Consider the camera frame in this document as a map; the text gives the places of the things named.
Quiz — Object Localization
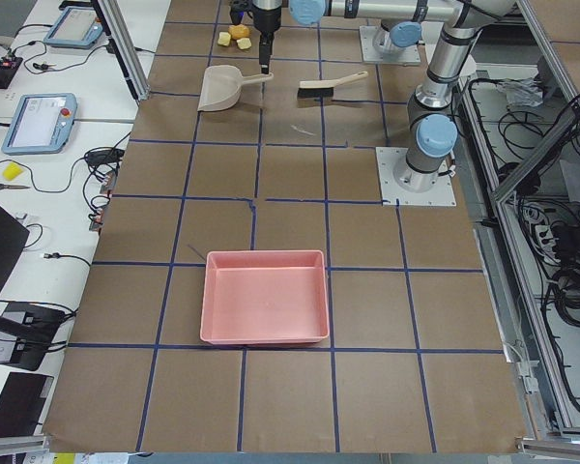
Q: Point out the beige plastic dustpan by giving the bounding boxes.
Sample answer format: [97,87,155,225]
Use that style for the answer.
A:
[197,65,274,112]

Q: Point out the orange-brown potato toy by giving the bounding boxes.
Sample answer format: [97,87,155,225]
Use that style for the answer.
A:
[228,24,250,41]

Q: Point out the blue teach pendant near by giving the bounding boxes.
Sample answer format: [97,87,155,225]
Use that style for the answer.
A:
[1,93,78,155]

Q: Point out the yellow foam piece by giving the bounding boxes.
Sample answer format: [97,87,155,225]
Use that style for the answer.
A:
[217,31,232,47]
[236,38,252,50]

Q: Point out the aluminium frame post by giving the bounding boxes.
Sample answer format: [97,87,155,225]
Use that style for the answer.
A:
[91,0,150,102]

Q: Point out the blue teach pendant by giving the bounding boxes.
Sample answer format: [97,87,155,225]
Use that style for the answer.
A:
[43,6,103,49]
[1,93,78,155]

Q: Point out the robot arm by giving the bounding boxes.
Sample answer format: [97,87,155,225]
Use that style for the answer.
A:
[289,1,514,193]
[247,1,427,74]

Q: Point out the black cable bundle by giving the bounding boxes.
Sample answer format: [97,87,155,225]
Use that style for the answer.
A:
[536,260,580,339]

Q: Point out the black tablet device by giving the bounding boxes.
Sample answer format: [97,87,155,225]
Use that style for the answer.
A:
[0,372,54,438]

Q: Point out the beige hand brush black bristles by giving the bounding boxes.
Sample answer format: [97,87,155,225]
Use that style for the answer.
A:
[297,71,369,99]

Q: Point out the yellow sponge block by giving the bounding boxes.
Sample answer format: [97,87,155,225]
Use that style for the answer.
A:
[2,162,23,182]

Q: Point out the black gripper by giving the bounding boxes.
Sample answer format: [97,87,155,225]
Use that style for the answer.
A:
[251,0,281,73]

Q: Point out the blue teach pendant far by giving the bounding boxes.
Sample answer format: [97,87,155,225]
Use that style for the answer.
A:
[43,6,103,49]

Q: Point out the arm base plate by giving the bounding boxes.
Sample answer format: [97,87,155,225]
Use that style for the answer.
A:
[359,25,421,66]
[375,147,456,207]

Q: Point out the pink plastic bin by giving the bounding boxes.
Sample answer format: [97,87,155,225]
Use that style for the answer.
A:
[199,250,330,345]

